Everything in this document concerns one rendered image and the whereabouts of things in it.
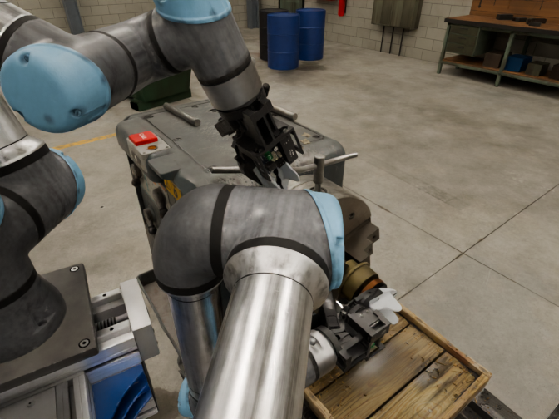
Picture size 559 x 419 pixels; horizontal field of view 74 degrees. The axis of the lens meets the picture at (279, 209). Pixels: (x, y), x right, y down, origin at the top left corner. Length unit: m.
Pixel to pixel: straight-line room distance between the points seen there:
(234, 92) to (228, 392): 0.34
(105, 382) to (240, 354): 0.51
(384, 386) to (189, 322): 0.51
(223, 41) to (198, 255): 0.25
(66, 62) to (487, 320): 2.31
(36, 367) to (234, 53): 0.52
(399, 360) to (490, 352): 1.35
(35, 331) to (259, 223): 0.42
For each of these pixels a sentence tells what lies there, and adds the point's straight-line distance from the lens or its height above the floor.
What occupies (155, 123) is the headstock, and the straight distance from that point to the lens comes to 1.19.
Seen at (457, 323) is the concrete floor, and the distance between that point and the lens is 2.34.
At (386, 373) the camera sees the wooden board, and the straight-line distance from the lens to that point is 0.94.
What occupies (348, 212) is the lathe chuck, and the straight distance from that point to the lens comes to 0.85.
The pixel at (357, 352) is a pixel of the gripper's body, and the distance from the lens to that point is 0.71.
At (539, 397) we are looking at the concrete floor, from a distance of 2.24.
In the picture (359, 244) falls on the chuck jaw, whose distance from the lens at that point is 0.87.
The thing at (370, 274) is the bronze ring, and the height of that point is 1.11.
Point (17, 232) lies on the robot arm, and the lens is 0.65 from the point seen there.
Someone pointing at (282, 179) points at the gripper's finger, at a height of 1.34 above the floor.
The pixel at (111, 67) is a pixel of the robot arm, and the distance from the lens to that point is 0.42.
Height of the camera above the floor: 1.66
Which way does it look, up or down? 34 degrees down
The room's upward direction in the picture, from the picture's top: straight up
